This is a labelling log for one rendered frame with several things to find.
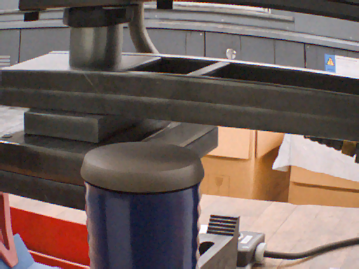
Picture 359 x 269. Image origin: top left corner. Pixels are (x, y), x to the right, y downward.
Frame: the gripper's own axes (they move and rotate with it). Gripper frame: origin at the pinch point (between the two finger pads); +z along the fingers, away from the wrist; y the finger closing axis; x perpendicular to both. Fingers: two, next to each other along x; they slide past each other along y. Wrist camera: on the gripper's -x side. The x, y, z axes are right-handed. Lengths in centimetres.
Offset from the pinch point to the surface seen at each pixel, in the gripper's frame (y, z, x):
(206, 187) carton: -86, 34, 213
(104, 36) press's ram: 20.1, -11.2, -2.3
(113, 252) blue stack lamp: 30.4, -3.1, -28.2
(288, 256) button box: 9.0, 17.8, 33.6
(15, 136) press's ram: 13.3, -8.4, -7.2
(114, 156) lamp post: 31.5, -5.7, -27.0
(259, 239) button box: 6.2, 14.4, 34.7
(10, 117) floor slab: -311, -35, 430
